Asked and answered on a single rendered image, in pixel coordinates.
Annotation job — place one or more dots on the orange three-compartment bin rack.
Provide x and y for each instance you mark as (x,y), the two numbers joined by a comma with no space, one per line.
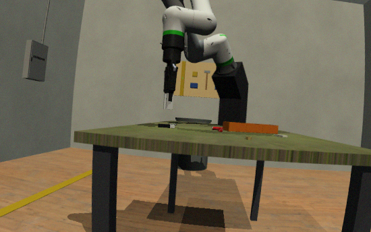
(250,127)

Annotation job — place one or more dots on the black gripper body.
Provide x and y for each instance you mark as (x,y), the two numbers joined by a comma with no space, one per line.
(171,56)

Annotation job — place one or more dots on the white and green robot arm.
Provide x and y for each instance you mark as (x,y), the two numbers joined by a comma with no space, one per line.
(180,26)

